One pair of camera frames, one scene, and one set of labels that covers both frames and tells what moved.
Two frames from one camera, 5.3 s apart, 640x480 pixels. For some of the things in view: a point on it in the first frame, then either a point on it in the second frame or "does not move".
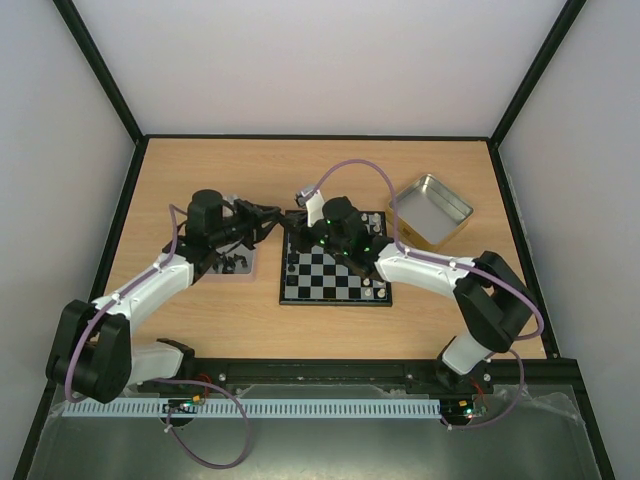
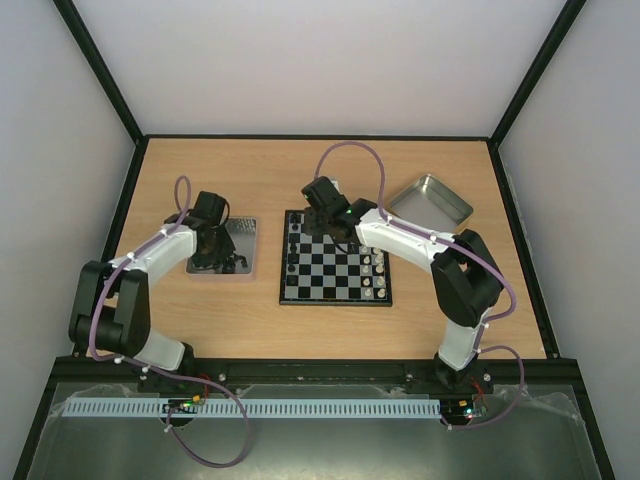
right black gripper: [310, 228] -> [320, 220]
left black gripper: [257, 219] -> [227, 244]
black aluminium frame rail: [530, 376] does not move
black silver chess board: [312, 276] does not move
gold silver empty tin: [429, 213] does not move
